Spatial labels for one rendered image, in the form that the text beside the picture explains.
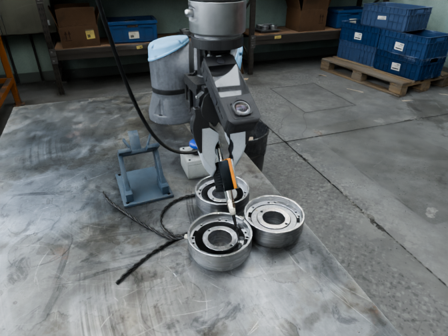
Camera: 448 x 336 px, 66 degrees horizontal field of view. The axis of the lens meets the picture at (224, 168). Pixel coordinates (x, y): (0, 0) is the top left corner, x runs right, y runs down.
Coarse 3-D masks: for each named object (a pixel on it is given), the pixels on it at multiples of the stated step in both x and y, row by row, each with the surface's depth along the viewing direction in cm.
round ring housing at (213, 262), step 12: (204, 216) 59; (216, 216) 60; (228, 216) 60; (192, 228) 58; (216, 228) 58; (228, 228) 58; (192, 240) 56; (204, 240) 56; (216, 240) 59; (228, 240) 59; (192, 252) 54; (204, 252) 52; (240, 252) 52; (204, 264) 53; (216, 264) 52; (228, 264) 52; (240, 264) 55
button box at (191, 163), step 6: (180, 150) 80; (186, 150) 79; (186, 156) 77; (192, 156) 77; (198, 156) 77; (186, 162) 75; (192, 162) 75; (198, 162) 75; (216, 162) 77; (186, 168) 77; (192, 168) 76; (198, 168) 76; (204, 168) 77; (186, 174) 78; (192, 174) 76; (198, 174) 77; (204, 174) 77
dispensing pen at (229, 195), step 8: (224, 168) 53; (216, 176) 55; (224, 176) 53; (216, 184) 56; (224, 184) 53; (232, 184) 54; (216, 192) 57; (224, 192) 55; (232, 192) 55; (232, 200) 55; (232, 208) 55; (232, 216) 55
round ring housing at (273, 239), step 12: (252, 204) 64; (264, 204) 64; (276, 204) 64; (288, 204) 64; (264, 216) 62; (276, 216) 63; (288, 216) 61; (300, 216) 61; (252, 228) 58; (276, 228) 58; (300, 228) 58; (264, 240) 57; (276, 240) 57; (288, 240) 57
